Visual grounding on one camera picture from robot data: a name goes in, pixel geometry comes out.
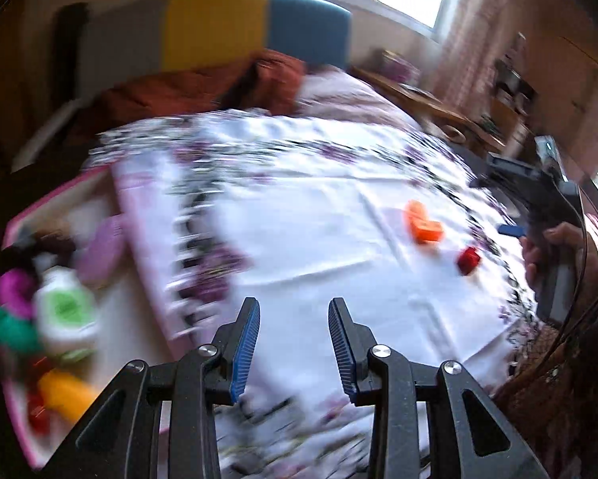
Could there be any purple oval patterned case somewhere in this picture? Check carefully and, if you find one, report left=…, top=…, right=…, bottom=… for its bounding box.
left=75, top=214, right=127, bottom=288

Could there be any white green plug-in device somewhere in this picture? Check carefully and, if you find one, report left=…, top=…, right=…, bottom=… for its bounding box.
left=33, top=266, right=100, bottom=361

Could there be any orange curved plastic piece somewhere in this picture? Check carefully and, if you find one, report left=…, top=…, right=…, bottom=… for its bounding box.
left=37, top=369, right=98, bottom=425

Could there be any green plastic scoop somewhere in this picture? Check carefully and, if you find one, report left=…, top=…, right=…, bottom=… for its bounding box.
left=0, top=307, right=44, bottom=356

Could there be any magenta plastic spool cup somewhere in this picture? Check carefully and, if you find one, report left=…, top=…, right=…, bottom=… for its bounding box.
left=0, top=268, right=37, bottom=320

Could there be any person right hand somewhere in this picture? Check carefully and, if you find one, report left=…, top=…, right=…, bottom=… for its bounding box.
left=519, top=222, right=598, bottom=296

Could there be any red small ball toy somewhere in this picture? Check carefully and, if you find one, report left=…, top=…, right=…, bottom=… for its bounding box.
left=456, top=245, right=481, bottom=276

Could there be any orange plastic block toy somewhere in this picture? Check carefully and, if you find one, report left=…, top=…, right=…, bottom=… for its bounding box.
left=404, top=200, right=444, bottom=244

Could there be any white floral embroidered tablecloth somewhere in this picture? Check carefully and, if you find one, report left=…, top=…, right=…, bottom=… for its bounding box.
left=87, top=111, right=538, bottom=478

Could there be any wooden side shelf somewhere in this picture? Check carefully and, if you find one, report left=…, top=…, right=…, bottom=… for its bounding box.
left=349, top=66, right=505, bottom=158

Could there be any pink white shallow tray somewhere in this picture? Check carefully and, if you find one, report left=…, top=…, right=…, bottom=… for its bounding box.
left=1, top=163, right=201, bottom=469

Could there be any purple tin on shelf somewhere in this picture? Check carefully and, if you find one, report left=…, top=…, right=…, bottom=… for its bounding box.
left=379, top=50, right=420, bottom=85

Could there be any mauve bed duvet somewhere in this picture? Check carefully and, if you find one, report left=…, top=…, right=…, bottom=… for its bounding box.
left=293, top=65, right=418, bottom=131

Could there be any rust brown quilted jacket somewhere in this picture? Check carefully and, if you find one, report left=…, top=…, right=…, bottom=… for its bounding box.
left=83, top=50, right=307, bottom=131

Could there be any grey yellow blue headboard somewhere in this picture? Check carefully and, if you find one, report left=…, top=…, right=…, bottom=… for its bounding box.
left=77, top=0, right=351, bottom=99

